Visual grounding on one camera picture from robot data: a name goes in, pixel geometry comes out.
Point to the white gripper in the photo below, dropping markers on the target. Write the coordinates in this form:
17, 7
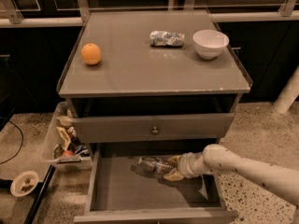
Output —
185, 164

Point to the clear plastic water bottle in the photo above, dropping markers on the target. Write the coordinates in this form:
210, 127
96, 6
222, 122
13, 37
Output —
156, 165

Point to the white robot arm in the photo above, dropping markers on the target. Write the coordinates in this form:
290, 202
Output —
214, 159

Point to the round brass drawer knob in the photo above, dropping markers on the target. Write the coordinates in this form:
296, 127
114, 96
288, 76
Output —
155, 130

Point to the closed grey upper drawer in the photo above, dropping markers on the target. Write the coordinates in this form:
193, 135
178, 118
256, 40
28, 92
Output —
138, 128

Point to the open grey middle drawer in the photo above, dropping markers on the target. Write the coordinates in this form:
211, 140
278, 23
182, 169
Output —
121, 192

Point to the grey drawer cabinet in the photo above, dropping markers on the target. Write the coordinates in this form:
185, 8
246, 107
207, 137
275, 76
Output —
136, 79

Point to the red round item in bin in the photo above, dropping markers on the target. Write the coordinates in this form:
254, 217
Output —
68, 153

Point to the clear plastic storage bin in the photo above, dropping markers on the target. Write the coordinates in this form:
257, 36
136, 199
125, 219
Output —
53, 140

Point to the yellow snack packet in bin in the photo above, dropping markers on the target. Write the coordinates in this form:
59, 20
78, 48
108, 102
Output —
64, 135

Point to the white ceramic bowl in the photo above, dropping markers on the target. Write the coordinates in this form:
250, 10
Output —
210, 44

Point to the black floor bar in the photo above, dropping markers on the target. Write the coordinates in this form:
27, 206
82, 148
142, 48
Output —
41, 190

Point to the orange fruit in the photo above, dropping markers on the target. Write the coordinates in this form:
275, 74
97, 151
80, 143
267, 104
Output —
91, 54

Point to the grey metal railing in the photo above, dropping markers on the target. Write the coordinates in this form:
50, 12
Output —
47, 13

